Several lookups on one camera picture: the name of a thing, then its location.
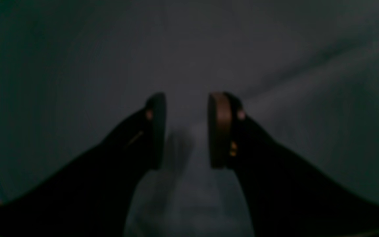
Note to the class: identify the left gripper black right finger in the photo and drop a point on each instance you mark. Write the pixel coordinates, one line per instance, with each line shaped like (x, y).
(286, 196)

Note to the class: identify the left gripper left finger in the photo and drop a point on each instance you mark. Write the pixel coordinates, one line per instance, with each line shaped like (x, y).
(91, 196)

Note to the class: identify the white T-shirt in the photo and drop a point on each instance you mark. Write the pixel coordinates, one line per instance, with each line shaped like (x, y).
(307, 71)

